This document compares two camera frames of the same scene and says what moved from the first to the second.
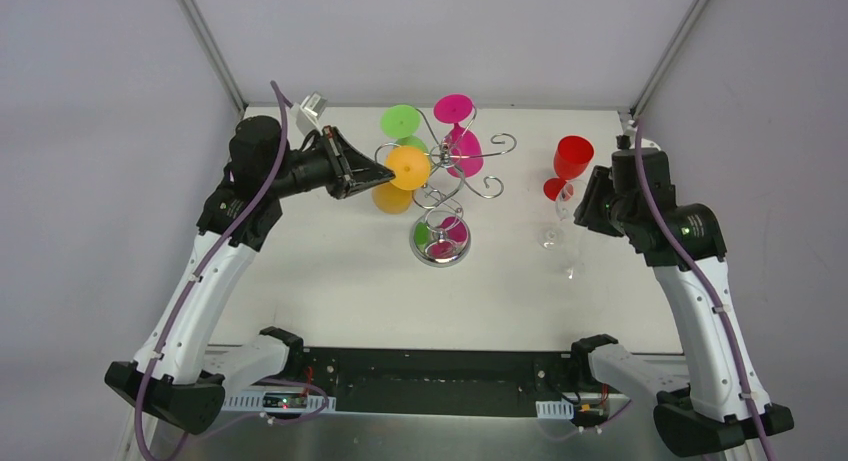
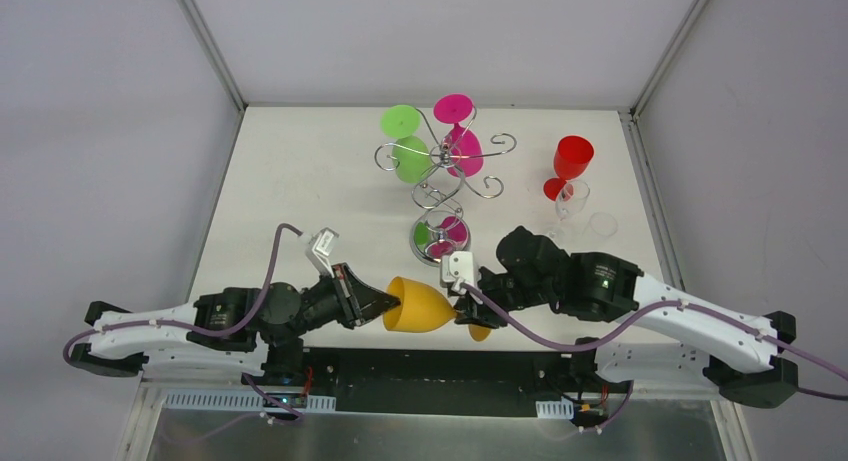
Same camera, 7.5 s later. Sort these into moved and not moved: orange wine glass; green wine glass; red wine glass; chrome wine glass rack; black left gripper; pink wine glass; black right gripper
Moved: black left gripper; black right gripper; orange wine glass
Not moved: red wine glass; pink wine glass; green wine glass; chrome wine glass rack
